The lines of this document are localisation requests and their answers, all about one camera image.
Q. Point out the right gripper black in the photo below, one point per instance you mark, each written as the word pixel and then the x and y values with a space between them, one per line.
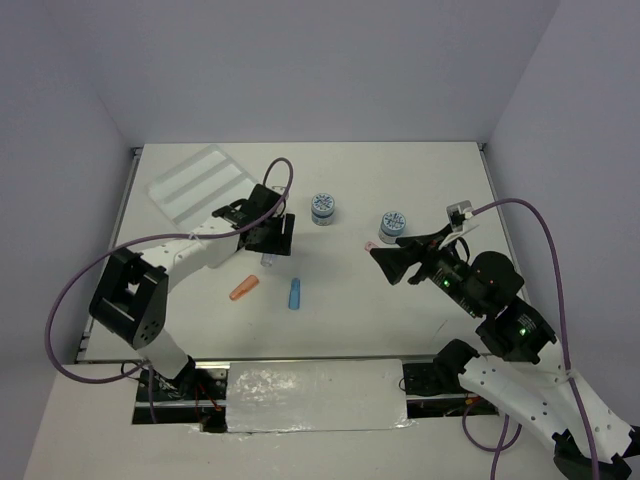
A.
pixel 392 260

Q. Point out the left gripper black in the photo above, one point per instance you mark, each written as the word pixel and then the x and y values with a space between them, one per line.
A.
pixel 281 242

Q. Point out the clear spray bottle blue cap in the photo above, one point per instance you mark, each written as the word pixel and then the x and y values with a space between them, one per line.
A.
pixel 268 260

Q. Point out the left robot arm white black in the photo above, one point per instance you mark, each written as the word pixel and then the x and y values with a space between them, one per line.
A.
pixel 132 295

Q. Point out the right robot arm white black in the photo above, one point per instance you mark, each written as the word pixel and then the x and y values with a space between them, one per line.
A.
pixel 554 403

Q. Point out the blue white round jar right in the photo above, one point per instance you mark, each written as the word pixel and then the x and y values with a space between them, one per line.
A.
pixel 392 226

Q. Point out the blue white round jar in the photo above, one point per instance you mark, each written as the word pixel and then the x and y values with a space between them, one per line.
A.
pixel 322 209
pixel 392 226

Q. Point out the orange translucent cap case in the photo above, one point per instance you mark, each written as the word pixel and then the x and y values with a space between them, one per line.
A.
pixel 248 284

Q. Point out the blue white round jar left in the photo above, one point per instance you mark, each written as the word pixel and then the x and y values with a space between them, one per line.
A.
pixel 322 209

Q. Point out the blue translucent cap case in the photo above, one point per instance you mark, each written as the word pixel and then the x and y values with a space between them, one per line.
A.
pixel 294 299

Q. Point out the white compartment tray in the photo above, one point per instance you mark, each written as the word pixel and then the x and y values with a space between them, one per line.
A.
pixel 188 193

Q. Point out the silver foil covered panel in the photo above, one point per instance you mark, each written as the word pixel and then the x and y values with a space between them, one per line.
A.
pixel 315 396

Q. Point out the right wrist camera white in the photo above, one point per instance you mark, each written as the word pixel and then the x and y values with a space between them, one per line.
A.
pixel 461 221

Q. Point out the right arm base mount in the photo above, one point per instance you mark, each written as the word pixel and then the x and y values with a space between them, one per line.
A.
pixel 427 397

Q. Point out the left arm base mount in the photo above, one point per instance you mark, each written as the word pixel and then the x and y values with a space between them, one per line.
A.
pixel 200 401

